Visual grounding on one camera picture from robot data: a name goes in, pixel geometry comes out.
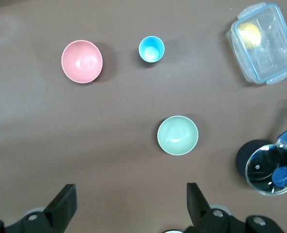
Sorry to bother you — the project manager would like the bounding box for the brown table cloth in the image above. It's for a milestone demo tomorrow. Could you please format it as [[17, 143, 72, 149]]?
[[0, 0, 287, 233]]

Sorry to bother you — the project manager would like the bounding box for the light blue cup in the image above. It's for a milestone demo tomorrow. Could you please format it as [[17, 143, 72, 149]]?
[[138, 35, 165, 63]]

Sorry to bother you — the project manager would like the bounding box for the pink bowl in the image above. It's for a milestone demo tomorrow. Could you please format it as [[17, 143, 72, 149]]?
[[61, 40, 103, 84]]

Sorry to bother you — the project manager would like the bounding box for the yellow lemon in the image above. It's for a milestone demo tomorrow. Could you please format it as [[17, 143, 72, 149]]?
[[238, 22, 262, 48]]

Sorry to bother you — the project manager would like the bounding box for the pale green bowl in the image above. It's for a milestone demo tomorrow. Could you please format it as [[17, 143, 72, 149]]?
[[157, 115, 199, 156]]

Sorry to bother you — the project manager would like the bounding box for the clear plastic lidded container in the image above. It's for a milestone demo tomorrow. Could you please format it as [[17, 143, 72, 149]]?
[[225, 2, 287, 85]]

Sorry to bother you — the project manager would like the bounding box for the black pot blue handle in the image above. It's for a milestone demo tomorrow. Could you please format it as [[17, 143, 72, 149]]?
[[235, 113, 287, 197]]

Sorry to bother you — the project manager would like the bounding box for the glass lid blue knob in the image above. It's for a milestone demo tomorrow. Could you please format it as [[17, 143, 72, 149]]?
[[245, 143, 287, 196]]

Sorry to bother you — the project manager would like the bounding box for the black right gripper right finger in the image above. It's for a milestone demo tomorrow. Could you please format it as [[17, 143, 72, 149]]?
[[186, 182, 247, 233]]

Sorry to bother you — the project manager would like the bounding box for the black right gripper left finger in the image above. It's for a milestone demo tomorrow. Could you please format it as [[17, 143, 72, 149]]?
[[6, 183, 78, 233]]

